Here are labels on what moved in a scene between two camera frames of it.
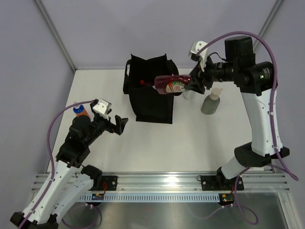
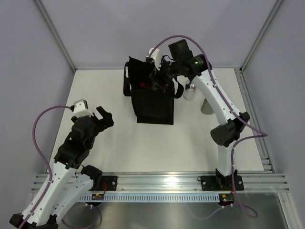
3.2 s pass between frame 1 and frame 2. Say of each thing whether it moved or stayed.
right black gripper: moved
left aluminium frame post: stayed
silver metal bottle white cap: stayed
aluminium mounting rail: stayed
